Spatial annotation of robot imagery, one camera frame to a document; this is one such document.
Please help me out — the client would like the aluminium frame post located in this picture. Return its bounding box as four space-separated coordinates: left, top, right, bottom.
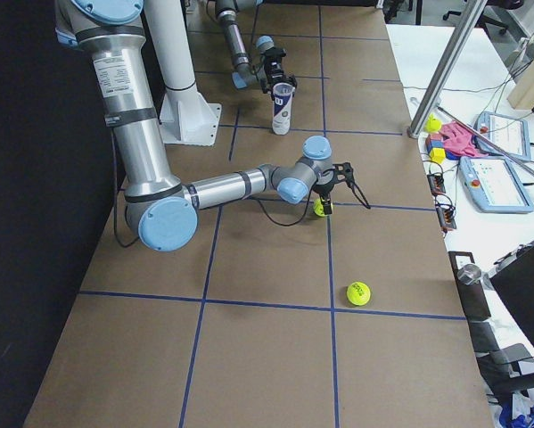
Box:
407 0 488 138

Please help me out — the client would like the black monitor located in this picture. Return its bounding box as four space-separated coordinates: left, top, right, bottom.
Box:
490 241 534 347

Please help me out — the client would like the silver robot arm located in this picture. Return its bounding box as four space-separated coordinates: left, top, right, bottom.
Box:
214 0 298 98
55 1 338 251

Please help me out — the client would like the near teach pendant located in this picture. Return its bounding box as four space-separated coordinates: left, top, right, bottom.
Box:
459 156 534 214

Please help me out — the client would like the red cube block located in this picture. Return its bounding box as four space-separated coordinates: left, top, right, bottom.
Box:
425 133 444 153

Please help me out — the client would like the yellow tennis ball with lettering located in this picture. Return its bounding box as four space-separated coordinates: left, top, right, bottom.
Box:
346 281 371 306

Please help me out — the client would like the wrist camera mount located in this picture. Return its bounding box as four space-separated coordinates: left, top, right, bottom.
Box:
333 162 355 186
263 46 286 66

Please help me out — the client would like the far teach pendant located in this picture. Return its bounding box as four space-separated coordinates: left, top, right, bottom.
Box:
474 111 531 161

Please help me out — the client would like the teach pendant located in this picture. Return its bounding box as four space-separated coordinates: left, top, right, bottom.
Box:
459 156 534 214
474 111 531 161

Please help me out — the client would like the clear tennis ball can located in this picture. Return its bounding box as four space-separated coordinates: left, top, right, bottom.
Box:
272 82 294 136

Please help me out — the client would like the yellow cube block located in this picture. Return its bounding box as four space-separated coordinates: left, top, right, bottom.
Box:
428 147 446 164

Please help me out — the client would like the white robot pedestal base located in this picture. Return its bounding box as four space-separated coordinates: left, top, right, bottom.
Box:
144 0 222 146

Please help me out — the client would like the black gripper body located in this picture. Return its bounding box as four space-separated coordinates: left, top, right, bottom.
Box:
263 63 290 87
315 171 335 197

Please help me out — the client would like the pink cloth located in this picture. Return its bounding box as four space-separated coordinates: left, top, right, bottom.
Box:
440 121 486 158

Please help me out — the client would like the yellow tennis ball on desk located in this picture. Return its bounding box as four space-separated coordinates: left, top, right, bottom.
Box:
423 113 443 134

